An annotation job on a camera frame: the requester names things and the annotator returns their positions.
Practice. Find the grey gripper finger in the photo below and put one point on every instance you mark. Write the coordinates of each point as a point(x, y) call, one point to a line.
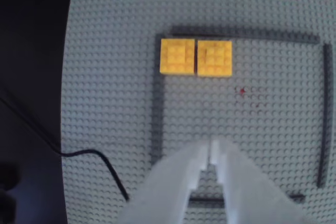
point(249, 197)
point(170, 190)

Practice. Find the yellow Lego cube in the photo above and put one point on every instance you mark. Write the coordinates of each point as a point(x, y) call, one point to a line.
point(214, 58)
point(177, 57)

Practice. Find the grey studded Lego baseplate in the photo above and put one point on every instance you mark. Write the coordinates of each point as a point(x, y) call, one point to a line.
point(110, 77)

